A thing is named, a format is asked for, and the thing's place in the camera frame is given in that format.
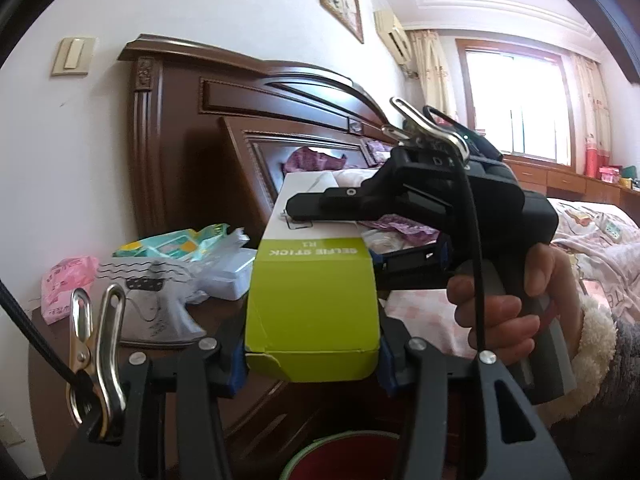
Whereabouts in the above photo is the purple quilt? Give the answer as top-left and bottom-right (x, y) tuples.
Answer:
(284, 137), (441, 248)

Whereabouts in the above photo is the crumpled white plastic bag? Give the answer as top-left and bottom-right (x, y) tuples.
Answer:
(97, 255), (208, 348)

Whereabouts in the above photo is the wall air conditioner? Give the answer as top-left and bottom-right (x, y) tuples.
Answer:
(374, 9), (415, 66)

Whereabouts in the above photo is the wooden cabinet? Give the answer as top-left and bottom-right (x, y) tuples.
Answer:
(502, 155), (640, 208)

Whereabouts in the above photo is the brown wooden headboard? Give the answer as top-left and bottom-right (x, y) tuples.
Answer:
(117, 34), (401, 246)

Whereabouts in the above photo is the window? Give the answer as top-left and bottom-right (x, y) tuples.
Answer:
(457, 37), (576, 168)

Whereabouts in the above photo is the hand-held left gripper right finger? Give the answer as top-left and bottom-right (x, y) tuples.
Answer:
(375, 305), (571, 480)

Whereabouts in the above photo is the white pillow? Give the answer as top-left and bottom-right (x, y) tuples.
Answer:
(332, 167), (381, 196)

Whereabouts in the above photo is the beige wall switch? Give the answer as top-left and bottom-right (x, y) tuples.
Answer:
(50, 36), (97, 78)

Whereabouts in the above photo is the brown wooden nightstand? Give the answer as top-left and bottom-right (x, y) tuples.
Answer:
(27, 260), (401, 480)

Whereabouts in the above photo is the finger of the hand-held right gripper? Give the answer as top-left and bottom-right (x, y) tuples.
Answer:
(370, 241), (453, 292)
(286, 187), (401, 222)

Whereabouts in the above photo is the person's right hand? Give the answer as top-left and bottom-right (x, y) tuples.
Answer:
(446, 243), (584, 368)

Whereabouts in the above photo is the black braided cable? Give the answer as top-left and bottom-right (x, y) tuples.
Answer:
(0, 280), (83, 396)

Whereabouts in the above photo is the person's right forearm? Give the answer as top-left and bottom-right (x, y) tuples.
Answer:
(542, 296), (640, 428)

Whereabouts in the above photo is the pink printed bed blanket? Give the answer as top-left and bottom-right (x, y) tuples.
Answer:
(387, 197), (640, 361)

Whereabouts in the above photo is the floral curtain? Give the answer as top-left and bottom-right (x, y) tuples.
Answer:
(407, 30), (456, 121)
(572, 54), (615, 178)

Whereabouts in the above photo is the green white cardboard box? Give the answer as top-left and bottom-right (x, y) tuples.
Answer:
(244, 171), (381, 383)

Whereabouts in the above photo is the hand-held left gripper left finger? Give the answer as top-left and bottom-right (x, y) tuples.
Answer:
(55, 305), (249, 480)

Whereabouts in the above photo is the teal wet wipes pack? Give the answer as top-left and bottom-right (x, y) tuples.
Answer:
(114, 227), (251, 263)

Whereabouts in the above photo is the pink tissue pack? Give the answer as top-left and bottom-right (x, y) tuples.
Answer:
(41, 256), (101, 326)

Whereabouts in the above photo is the green rimmed red bin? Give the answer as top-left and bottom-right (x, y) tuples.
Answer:
(285, 430), (401, 480)

